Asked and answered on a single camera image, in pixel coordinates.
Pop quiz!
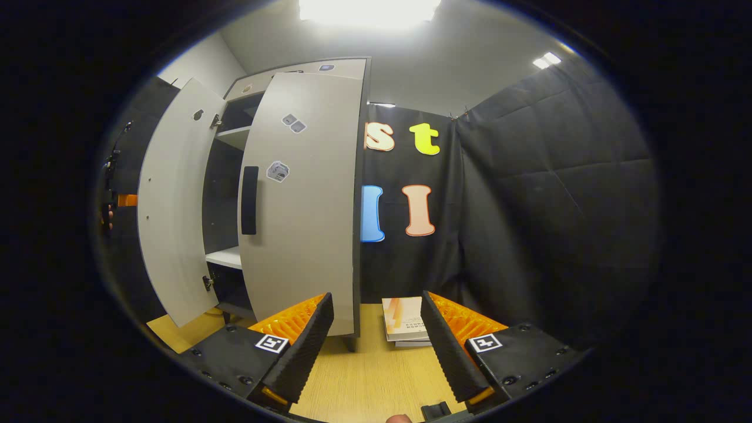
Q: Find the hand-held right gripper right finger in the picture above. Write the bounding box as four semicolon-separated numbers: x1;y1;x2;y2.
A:
420;290;591;412

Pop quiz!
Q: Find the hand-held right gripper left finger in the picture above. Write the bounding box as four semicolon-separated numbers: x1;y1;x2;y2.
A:
176;292;334;412

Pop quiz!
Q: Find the grey cabinet drawer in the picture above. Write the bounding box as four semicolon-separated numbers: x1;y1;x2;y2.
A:
224;58;368;100

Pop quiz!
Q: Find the grey cabinet door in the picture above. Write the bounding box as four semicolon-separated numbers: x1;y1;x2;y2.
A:
137;78;227;328
238;72;365;337

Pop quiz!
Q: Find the black backdrop cloth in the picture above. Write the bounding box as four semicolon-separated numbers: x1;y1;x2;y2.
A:
97;76;180;324
360;53;659;347

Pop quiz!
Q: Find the grey wooden cabinet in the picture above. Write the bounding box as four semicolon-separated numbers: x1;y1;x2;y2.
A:
203;57;372;353

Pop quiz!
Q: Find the large ceiling light panel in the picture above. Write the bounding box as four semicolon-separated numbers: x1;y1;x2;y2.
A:
298;0;441;29

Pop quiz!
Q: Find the beige book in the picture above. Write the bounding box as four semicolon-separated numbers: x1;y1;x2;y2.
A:
382;297;431;343

